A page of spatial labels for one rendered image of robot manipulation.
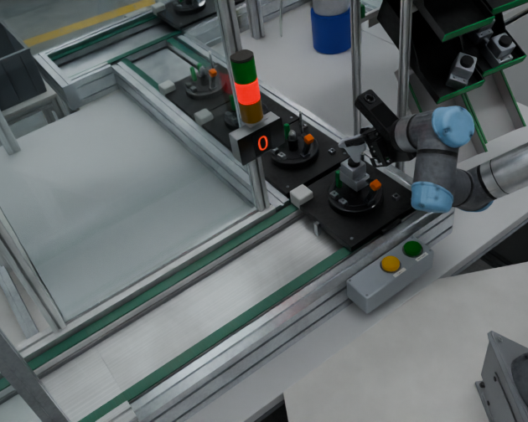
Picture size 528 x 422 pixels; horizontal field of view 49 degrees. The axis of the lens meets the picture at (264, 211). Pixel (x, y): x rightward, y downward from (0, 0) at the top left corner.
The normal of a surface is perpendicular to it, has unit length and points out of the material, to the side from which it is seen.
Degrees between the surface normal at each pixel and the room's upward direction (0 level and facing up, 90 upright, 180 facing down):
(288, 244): 0
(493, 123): 45
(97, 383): 0
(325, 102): 0
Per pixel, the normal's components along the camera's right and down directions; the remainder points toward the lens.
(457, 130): 0.39, 0.01
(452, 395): -0.13, -0.71
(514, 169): -0.61, 0.20
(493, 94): 0.21, -0.09
